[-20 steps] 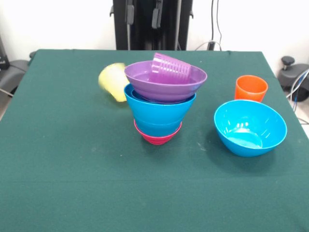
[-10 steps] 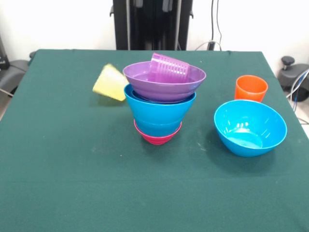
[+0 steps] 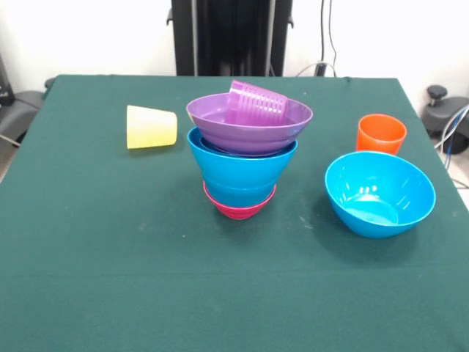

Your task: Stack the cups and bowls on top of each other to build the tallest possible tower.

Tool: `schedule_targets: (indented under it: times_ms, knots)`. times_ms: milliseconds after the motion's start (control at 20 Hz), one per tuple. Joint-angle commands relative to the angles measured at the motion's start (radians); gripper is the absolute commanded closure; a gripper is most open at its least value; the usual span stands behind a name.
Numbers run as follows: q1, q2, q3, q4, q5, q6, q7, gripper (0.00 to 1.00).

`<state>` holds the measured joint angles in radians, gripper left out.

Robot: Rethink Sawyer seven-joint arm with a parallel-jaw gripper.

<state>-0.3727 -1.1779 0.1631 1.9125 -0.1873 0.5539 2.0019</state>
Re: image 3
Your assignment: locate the purple cup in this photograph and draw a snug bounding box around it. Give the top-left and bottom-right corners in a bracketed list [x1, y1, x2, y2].
[226, 79, 290, 126]

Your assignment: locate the bundle of light cables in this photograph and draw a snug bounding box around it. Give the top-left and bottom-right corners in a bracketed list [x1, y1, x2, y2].
[435, 104, 469, 191]

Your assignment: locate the orange cup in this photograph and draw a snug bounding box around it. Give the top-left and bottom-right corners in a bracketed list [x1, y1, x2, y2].
[355, 114, 408, 156]

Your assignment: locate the dark grey chair base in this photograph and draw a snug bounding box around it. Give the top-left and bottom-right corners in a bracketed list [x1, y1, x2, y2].
[421, 84, 469, 155]

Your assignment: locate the grey padded chair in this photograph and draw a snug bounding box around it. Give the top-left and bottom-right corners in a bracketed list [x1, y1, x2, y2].
[0, 54, 56, 148]

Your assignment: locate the small red bowl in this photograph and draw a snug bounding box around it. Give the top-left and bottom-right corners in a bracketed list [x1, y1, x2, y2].
[202, 181, 278, 221]

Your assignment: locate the black wall cable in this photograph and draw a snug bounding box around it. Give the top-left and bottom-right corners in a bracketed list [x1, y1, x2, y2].
[295, 0, 339, 78]

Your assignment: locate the yellow cup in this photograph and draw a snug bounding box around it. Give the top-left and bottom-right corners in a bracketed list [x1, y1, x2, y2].
[126, 104, 179, 150]

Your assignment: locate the wide purple bowl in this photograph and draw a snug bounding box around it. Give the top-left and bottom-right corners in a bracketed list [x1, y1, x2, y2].
[185, 92, 314, 157]

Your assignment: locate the dark green tablecloth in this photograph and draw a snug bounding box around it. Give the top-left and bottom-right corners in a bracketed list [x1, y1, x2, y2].
[0, 74, 469, 352]

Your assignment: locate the large blue bowl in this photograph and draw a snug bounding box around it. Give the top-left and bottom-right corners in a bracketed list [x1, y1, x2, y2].
[324, 150, 437, 240]
[186, 126, 299, 191]

